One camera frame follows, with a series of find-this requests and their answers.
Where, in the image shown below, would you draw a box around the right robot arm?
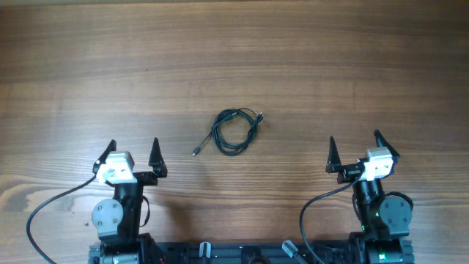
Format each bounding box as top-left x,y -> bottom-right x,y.
325,130 -> 415,264

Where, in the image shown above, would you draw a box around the black cable long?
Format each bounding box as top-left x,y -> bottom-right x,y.
210,108 -> 264,156

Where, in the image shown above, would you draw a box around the right camera cable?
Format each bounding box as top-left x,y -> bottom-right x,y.
299,174 -> 363,264

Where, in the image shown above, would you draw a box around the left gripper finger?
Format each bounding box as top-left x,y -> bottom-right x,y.
148,137 -> 168,177
92,139 -> 117,174

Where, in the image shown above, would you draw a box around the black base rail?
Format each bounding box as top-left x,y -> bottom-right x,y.
88,240 -> 416,264

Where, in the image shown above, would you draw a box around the black cable short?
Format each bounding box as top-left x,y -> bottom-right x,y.
192,109 -> 235,157

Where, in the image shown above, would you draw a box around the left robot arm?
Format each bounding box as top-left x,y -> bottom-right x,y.
88,139 -> 168,264

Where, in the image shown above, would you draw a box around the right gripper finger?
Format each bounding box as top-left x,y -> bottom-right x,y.
374,130 -> 401,161
325,136 -> 342,173

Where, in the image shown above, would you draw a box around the camera cable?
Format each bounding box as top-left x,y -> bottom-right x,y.
299,174 -> 363,264
26,175 -> 98,264

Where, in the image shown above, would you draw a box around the left camera cable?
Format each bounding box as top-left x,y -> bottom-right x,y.
26,175 -> 98,264

